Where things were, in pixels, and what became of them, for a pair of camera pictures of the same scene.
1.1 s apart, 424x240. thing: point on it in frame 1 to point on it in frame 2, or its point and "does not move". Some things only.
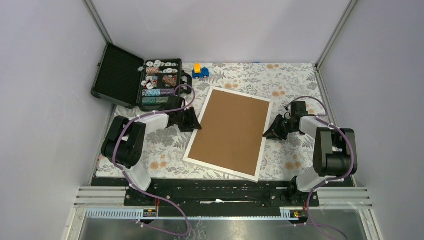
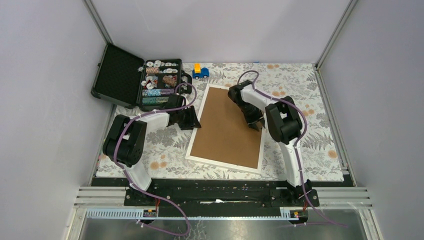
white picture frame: (234, 173) to (258, 170)
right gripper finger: (277, 125) to (263, 121)
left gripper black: (193, 123) does not move
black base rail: (221, 193) does not move
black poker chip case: (124, 78) does not move
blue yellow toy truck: (197, 72) does not move
